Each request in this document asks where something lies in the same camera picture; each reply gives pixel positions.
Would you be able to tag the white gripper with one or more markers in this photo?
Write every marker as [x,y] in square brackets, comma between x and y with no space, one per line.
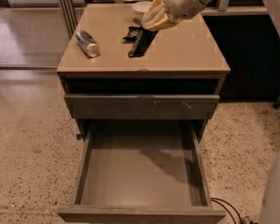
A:
[181,2]

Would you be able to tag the dark blue rxbar wrapper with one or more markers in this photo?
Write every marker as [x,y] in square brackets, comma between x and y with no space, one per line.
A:
[142,42]

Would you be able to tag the grey wooden drawer cabinet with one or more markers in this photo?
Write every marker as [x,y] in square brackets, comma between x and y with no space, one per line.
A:
[184,60]

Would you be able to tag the closed grey top drawer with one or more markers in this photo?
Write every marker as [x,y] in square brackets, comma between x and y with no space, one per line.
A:
[86,106]

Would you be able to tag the open grey middle drawer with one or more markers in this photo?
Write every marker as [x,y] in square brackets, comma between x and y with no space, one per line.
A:
[141,178]

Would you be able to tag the white ceramic bowl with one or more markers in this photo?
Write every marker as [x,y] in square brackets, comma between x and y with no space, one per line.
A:
[140,8]

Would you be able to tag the small black snack packet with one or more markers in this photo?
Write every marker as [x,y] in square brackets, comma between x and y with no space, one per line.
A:
[132,34]

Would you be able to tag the silver metal can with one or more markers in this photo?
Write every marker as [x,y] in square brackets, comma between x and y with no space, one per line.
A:
[87,44]

